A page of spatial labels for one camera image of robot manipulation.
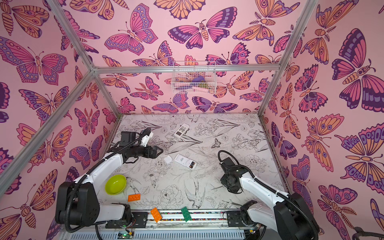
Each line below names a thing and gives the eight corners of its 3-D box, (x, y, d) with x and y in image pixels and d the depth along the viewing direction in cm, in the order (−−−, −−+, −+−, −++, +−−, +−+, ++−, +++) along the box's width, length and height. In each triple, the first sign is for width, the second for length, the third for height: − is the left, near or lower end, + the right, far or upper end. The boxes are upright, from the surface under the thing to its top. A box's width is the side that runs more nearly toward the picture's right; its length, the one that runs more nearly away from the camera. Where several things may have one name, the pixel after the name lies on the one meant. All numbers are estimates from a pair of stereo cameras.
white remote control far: (174, 135, 110) (174, 133, 108) (184, 124, 117) (184, 122, 115) (180, 138, 108) (180, 136, 106) (190, 127, 115) (190, 125, 113)
